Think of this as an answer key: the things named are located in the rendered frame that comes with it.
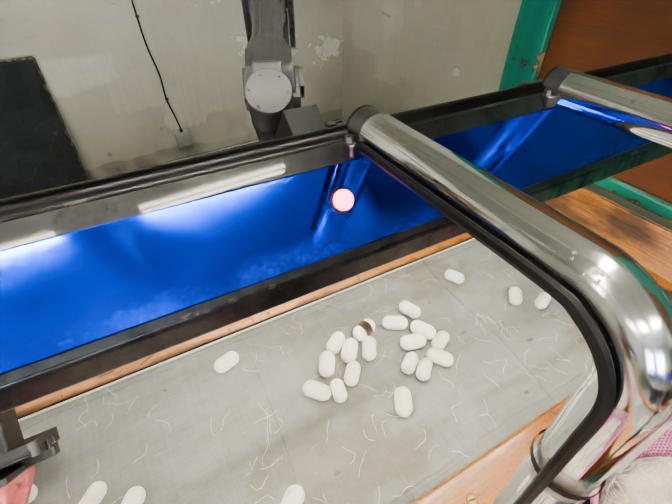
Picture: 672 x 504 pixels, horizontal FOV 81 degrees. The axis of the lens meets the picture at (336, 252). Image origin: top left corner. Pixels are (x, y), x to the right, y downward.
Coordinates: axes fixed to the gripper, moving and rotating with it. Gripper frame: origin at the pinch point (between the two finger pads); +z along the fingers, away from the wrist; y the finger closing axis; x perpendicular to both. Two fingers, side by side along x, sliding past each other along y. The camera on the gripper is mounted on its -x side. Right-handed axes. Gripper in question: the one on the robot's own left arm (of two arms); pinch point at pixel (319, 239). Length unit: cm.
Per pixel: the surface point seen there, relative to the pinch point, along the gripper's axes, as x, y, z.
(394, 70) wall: 119, 121, -96
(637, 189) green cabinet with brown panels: -11, 49, 10
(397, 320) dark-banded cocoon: 0.4, 6.6, 14.5
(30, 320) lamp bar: -32.2, -24.1, 4.3
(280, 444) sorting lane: -2.8, -14.5, 21.3
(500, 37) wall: 58, 126, -64
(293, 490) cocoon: -8.1, -15.3, 24.4
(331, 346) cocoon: 1.0, -3.7, 14.1
